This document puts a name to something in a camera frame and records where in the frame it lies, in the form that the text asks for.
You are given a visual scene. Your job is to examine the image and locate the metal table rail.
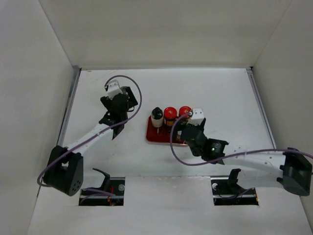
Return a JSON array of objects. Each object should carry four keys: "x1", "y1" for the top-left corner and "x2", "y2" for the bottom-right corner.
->
[
  {"x1": 246, "y1": 67, "x2": 276, "y2": 148},
  {"x1": 56, "y1": 65, "x2": 81, "y2": 145}
]

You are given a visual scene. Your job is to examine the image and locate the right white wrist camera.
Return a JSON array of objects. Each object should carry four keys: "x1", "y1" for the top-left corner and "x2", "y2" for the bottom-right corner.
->
[{"x1": 187, "y1": 108, "x2": 204, "y2": 126}]

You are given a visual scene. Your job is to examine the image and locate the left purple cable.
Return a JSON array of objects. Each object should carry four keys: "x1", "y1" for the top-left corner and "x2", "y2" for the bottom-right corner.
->
[{"x1": 36, "y1": 75, "x2": 143, "y2": 196}]

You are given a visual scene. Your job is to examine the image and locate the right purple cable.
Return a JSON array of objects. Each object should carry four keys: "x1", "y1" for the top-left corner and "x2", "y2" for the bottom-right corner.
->
[{"x1": 169, "y1": 112, "x2": 313, "y2": 166}]

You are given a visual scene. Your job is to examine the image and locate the red-lid sauce jar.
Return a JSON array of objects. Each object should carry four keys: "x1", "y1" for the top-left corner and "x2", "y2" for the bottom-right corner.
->
[
  {"x1": 163, "y1": 107, "x2": 177, "y2": 127},
  {"x1": 179, "y1": 106, "x2": 192, "y2": 122}
]

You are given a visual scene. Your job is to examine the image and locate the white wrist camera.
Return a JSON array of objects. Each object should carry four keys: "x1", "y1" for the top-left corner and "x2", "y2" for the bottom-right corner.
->
[
  {"x1": 105, "y1": 80, "x2": 123, "y2": 100},
  {"x1": 187, "y1": 108, "x2": 204, "y2": 126}
]

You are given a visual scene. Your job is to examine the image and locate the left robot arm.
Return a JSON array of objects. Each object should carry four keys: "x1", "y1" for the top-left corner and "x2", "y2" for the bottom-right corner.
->
[{"x1": 37, "y1": 80, "x2": 142, "y2": 196}]

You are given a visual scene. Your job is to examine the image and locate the right metal table rail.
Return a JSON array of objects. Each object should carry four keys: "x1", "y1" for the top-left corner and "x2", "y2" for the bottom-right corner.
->
[{"x1": 246, "y1": 67, "x2": 276, "y2": 148}]

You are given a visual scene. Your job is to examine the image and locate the white bottle black cap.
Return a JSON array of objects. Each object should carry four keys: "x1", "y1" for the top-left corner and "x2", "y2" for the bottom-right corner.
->
[{"x1": 151, "y1": 107, "x2": 163, "y2": 128}]

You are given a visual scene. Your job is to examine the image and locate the left metal table rail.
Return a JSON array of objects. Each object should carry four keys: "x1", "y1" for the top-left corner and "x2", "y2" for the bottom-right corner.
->
[{"x1": 56, "y1": 65, "x2": 81, "y2": 145}]

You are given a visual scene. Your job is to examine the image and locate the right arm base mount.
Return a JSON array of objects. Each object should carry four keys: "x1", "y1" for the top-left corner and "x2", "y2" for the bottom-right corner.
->
[{"x1": 211, "y1": 169, "x2": 259, "y2": 206}]

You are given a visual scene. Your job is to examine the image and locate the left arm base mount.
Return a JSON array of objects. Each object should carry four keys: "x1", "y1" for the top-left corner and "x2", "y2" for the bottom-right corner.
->
[{"x1": 78, "y1": 168, "x2": 126, "y2": 207}]

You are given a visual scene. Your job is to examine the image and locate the white shaker grey lid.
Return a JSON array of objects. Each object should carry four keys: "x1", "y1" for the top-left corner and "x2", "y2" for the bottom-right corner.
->
[{"x1": 121, "y1": 86, "x2": 130, "y2": 96}]

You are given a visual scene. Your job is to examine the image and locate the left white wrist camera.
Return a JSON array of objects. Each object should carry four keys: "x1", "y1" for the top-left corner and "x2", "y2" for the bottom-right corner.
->
[{"x1": 105, "y1": 80, "x2": 123, "y2": 100}]

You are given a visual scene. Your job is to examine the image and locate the red rectangular tray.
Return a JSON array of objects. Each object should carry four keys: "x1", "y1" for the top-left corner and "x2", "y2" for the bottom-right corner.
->
[{"x1": 146, "y1": 116, "x2": 172, "y2": 144}]

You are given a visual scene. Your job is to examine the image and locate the purple cable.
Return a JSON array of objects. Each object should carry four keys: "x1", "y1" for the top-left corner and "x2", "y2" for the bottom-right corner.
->
[
  {"x1": 36, "y1": 75, "x2": 143, "y2": 196},
  {"x1": 169, "y1": 112, "x2": 313, "y2": 166}
]

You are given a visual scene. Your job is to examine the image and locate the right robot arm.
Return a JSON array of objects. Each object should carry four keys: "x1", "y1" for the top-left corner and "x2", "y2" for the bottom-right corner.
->
[{"x1": 179, "y1": 121, "x2": 313, "y2": 196}]

